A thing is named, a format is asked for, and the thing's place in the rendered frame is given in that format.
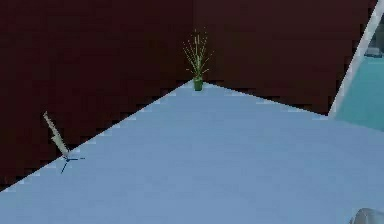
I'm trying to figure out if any grey rounded object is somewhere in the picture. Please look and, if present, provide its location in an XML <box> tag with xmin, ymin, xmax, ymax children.
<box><xmin>348</xmin><ymin>207</ymin><xmax>384</xmax><ymax>224</ymax></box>

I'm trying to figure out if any green potted grass plant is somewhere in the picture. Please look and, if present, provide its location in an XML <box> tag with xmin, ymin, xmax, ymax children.
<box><xmin>181</xmin><ymin>27</ymin><xmax>214</xmax><ymax>92</ymax></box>

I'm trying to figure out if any white door frame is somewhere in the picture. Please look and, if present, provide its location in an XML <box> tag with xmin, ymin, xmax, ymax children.
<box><xmin>327</xmin><ymin>0</ymin><xmax>384</xmax><ymax>118</ymax></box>

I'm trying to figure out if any beige floor lamp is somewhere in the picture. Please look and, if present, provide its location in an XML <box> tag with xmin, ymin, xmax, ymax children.
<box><xmin>42</xmin><ymin>110</ymin><xmax>86</xmax><ymax>175</ymax></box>

